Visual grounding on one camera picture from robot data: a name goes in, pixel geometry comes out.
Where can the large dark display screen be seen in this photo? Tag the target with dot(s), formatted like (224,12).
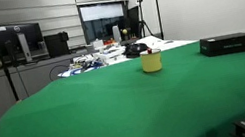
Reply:
(101,26)

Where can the black camera tripod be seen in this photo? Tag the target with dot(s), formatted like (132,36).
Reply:
(143,21)

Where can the black Dell monitor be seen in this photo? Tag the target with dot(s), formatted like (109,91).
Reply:
(31,33)

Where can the green tablecloth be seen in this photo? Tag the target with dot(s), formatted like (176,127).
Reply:
(103,115)

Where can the black slim monitor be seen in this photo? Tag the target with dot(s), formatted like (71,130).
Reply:
(134,20)

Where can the black round pouch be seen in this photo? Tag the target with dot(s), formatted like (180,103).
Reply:
(135,49)

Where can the white table sheet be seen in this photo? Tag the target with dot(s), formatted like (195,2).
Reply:
(172,43)

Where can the white bottle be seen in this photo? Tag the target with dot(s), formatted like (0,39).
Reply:
(116,34)

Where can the yellow enamel mug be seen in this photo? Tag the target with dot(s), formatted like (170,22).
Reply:
(151,62)

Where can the black rectangular box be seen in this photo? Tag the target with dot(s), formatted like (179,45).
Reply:
(228,44)

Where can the white device clutter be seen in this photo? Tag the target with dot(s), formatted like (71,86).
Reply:
(109,53)

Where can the black small desktop computer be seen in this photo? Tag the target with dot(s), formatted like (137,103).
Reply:
(56,44)

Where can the red capped marker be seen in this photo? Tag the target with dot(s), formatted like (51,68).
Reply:
(149,51)

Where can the yellow ball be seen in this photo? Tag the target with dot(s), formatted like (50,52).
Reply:
(124,31)

